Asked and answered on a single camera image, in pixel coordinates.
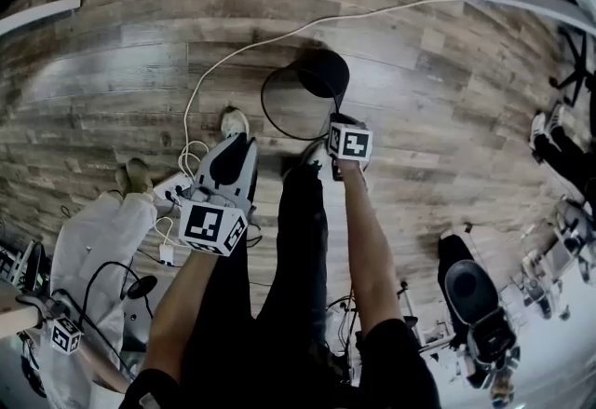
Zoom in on cluttered equipment rack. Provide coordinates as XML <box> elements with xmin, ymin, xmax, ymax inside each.
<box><xmin>509</xmin><ymin>195</ymin><xmax>596</xmax><ymax>322</ymax></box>

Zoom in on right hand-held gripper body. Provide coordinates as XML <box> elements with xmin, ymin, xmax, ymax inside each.
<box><xmin>327</xmin><ymin>113</ymin><xmax>374</xmax><ymax>181</ymax></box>

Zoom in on black round stand base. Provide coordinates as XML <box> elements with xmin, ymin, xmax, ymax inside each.
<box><xmin>126</xmin><ymin>275</ymin><xmax>158</xmax><ymax>301</ymax></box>

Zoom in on black mesh wastebasket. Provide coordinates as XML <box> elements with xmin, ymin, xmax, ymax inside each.
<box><xmin>260</xmin><ymin>48</ymin><xmax>351</xmax><ymax>142</ymax></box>

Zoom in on person's right forearm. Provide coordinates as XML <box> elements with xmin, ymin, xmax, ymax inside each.
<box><xmin>341</xmin><ymin>160</ymin><xmax>407</xmax><ymax>339</ymax></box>

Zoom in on long white cable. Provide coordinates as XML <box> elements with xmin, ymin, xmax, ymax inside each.
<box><xmin>177</xmin><ymin>0</ymin><xmax>532</xmax><ymax>180</ymax></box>

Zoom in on person's black shirt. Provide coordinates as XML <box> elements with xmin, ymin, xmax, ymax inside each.
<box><xmin>118</xmin><ymin>317</ymin><xmax>442</xmax><ymax>409</ymax></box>

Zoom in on black padded chair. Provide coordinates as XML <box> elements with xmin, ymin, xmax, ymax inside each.
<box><xmin>437</xmin><ymin>229</ymin><xmax>522</xmax><ymax>392</ymax></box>

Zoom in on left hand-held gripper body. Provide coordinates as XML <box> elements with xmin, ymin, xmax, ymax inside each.
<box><xmin>178</xmin><ymin>174</ymin><xmax>260</xmax><ymax>258</ymax></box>

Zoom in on person's white right shoe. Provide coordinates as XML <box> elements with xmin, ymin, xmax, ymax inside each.
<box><xmin>301</xmin><ymin>144</ymin><xmax>334</xmax><ymax>171</ymax></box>

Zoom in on white power strip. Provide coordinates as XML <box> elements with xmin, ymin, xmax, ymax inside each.
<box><xmin>152</xmin><ymin>170</ymin><xmax>193</xmax><ymax>202</ymax></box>

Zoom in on black office chair base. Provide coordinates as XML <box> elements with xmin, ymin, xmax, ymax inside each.
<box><xmin>548</xmin><ymin>26</ymin><xmax>596</xmax><ymax>109</ymax></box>

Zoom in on person's left forearm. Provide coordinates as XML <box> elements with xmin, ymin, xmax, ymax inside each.
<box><xmin>142</xmin><ymin>246</ymin><xmax>225</xmax><ymax>383</ymax></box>

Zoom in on person's white left shoe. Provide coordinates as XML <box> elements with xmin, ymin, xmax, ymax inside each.
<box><xmin>219</xmin><ymin>105</ymin><xmax>251</xmax><ymax>142</ymax></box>

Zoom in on person's white shoe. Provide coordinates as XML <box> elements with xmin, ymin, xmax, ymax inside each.
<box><xmin>219</xmin><ymin>105</ymin><xmax>251</xmax><ymax>142</ymax></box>
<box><xmin>301</xmin><ymin>144</ymin><xmax>334</xmax><ymax>171</ymax></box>

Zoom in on person's black trousers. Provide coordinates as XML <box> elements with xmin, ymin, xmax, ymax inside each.
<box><xmin>183</xmin><ymin>163</ymin><xmax>348</xmax><ymax>409</ymax></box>

